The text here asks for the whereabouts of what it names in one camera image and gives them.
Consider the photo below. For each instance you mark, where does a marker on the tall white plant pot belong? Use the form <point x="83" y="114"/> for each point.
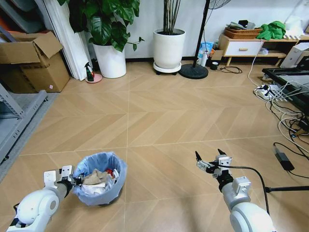
<point x="111" y="61"/>

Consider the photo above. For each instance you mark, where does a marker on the pink dish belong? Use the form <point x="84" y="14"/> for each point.
<point x="97" y="78"/>

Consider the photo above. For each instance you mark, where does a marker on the white wheeled pot saucer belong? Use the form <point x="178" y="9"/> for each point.
<point x="167" y="69"/>

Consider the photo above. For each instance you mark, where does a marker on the black power adapter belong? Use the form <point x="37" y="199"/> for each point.
<point x="285" y="159"/>

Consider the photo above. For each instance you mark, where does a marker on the white power strip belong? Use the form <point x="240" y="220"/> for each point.
<point x="270" y="91"/>

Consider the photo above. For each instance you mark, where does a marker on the wicker basket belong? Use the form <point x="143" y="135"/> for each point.
<point x="241" y="33"/>

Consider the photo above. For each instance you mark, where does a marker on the green cloth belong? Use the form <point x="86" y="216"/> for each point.
<point x="271" y="31"/>

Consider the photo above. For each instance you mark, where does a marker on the black standing fan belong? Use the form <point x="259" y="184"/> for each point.
<point x="194" y="71"/>

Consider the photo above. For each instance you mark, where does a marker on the grey metal rack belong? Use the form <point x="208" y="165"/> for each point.
<point x="14" y="125"/>

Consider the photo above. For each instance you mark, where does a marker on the large open cardboard box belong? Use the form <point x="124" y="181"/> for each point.
<point x="31" y="65"/>

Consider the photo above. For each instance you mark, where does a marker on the broad-leaf green plant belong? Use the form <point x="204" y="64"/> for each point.
<point x="106" y="24"/>

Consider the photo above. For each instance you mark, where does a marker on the dark spray bottle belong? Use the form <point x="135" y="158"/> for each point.
<point x="89" y="73"/>

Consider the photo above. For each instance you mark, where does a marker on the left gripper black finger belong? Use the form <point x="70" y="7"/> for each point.
<point x="79" y="179"/>
<point x="77" y="184"/>

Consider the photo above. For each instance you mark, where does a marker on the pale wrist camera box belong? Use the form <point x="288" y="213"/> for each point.
<point x="66" y="172"/>
<point x="224" y="161"/>

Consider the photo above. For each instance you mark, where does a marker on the red wrapper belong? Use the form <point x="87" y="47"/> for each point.
<point x="110" y="171"/>

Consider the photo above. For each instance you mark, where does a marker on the small white carton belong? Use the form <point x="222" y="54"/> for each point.
<point x="116" y="173"/>

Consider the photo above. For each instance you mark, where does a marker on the thin-stemmed plant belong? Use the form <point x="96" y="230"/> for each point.
<point x="171" y="15"/>

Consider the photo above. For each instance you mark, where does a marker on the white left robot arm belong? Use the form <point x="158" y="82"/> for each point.
<point x="36" y="207"/>

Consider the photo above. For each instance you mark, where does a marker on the trash bin with blue bag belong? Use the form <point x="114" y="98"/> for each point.
<point x="116" y="191"/>

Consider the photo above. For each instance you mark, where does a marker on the wooden cabinet with white drawer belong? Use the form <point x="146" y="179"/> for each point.
<point x="241" y="48"/>

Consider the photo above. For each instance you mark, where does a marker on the small cardboard box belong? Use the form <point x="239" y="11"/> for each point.
<point x="217" y="55"/>

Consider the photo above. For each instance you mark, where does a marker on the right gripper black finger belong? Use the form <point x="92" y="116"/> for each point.
<point x="204" y="165"/>
<point x="221" y="152"/>

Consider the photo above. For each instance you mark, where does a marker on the crumpled brown paper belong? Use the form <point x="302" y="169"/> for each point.
<point x="94" y="178"/>

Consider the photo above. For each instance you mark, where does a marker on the crumpled white paper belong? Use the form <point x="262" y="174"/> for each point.
<point x="93" y="189"/>

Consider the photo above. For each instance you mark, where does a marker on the grey papers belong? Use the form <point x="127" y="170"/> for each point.
<point x="241" y="24"/>

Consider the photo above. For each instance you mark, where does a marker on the blue plastic package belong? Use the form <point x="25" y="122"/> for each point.
<point x="206" y="46"/>

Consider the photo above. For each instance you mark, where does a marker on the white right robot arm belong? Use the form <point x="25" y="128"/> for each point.
<point x="243" y="210"/>

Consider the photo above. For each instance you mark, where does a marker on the white cup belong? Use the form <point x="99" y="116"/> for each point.
<point x="199" y="62"/>

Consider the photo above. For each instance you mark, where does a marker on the wide white plant pot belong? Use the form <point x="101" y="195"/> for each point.
<point x="169" y="49"/>

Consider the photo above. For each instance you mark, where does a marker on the white bottle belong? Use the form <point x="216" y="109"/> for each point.
<point x="204" y="59"/>

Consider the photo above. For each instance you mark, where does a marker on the black stand leg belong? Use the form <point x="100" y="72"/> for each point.
<point x="287" y="189"/>

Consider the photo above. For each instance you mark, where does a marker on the white leaning boards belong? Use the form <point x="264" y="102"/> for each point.
<point x="70" y="48"/>

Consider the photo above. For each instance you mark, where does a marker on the black framed glass table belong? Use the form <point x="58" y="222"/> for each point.
<point x="289" y="79"/>

